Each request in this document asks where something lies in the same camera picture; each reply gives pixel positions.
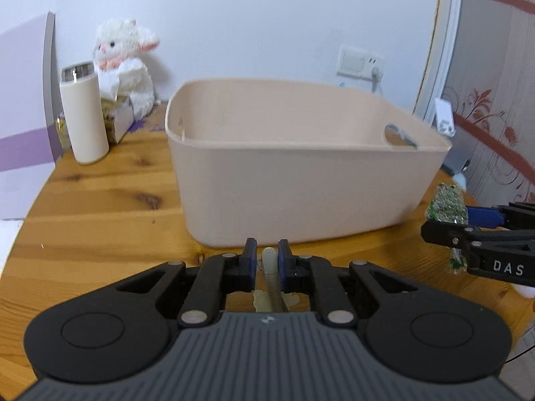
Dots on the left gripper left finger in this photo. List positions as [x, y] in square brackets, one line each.
[219, 276]

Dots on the dark grey laptop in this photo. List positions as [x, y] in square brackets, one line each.
[452, 168]

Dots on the clear bag of green herbs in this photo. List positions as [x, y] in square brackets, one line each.
[447, 206]

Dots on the white phone stand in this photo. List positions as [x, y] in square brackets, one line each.
[443, 118]

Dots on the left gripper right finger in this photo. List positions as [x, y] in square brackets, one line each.
[324, 284]

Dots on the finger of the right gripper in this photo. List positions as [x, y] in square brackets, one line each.
[513, 216]
[452, 235]

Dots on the white wall switch socket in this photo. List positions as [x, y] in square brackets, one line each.
[360, 64]

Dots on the beige hair clip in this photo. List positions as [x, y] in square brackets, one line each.
[273, 299]

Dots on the tissue box with tissue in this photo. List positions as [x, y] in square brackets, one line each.
[117, 109]

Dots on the white plush lamb toy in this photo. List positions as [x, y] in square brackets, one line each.
[119, 45]

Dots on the cream thermos bottle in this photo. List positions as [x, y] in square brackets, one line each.
[82, 107]

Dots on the gold foil packet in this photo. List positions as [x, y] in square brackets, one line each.
[62, 132]

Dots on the beige plastic storage bin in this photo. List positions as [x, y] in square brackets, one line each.
[268, 159]

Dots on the purple white board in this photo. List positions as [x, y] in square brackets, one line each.
[30, 99]

